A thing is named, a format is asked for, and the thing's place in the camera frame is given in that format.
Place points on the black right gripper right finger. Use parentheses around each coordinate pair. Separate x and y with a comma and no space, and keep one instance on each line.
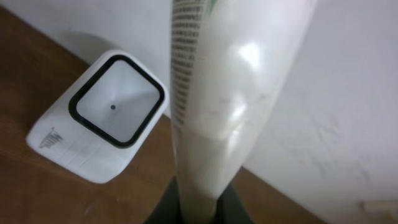
(230,210)

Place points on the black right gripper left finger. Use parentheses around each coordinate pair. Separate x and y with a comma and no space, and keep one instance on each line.
(167,210)

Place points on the white barcode scanner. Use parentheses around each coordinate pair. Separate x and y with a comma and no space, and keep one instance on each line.
(98,125)

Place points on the white tube with tan cap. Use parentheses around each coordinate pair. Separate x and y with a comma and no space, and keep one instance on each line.
(229,62)

